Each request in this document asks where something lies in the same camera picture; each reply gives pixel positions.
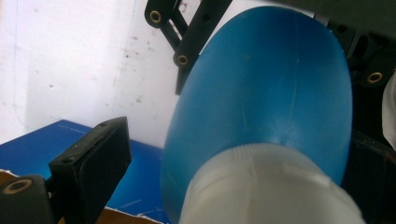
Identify white table mat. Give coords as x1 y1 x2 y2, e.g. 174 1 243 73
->
0 0 316 148

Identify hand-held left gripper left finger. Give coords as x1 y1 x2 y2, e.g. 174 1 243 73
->
48 116 133 224

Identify blue bottle with white cap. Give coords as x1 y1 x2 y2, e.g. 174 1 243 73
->
160 5 367 224

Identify white rounded object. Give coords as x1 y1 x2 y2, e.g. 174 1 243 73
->
381 80 396 151

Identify blue cardboard box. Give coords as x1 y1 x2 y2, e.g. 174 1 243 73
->
0 119 172 224

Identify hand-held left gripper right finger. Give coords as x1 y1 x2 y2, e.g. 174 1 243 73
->
341 128 396 224

